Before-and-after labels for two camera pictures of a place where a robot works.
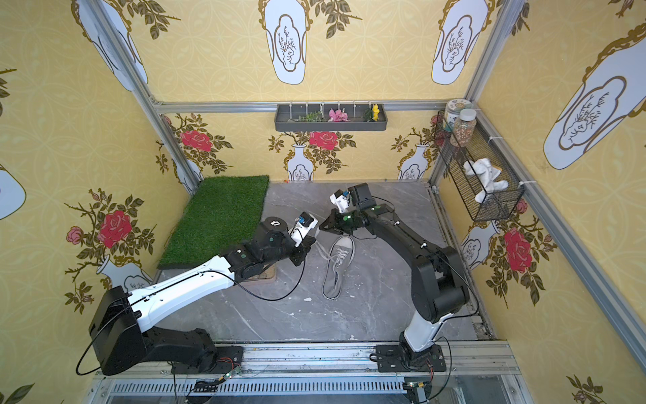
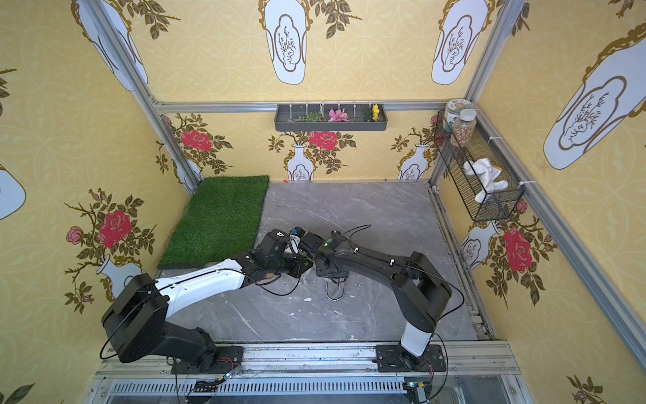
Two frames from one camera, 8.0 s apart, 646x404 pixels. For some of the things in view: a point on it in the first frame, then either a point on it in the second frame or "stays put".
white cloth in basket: [487, 174] stays put
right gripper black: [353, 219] to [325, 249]
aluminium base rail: [328, 374] stays put
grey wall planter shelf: [334, 117] stays put
